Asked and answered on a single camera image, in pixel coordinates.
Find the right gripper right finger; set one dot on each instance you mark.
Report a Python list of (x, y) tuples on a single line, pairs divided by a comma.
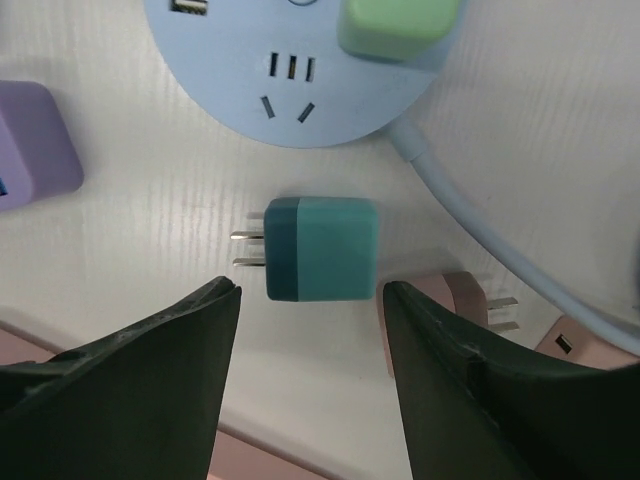
[(475, 405)]

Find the teal charger plug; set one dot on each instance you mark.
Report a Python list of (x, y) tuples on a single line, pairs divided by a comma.
[(317, 249)]

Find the pink charger plug right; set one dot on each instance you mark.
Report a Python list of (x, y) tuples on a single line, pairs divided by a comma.
[(569, 341)]

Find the pink charger plug left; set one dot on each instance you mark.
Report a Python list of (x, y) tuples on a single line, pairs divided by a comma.
[(460, 293)]

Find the blue round power socket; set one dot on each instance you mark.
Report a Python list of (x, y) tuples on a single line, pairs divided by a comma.
[(273, 71)]

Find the green charger plug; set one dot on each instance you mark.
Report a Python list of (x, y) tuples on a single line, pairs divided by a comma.
[(394, 30)]

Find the purple power strip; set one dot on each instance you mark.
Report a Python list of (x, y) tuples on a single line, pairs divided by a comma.
[(38, 158)]

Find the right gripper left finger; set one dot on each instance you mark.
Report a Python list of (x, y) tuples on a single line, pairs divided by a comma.
[(141, 403)]

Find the pink charger plug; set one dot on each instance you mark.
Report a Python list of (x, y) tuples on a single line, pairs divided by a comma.
[(569, 341), (460, 293)]

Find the pink power strip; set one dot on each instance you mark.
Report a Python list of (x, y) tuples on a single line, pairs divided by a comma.
[(234, 456)]

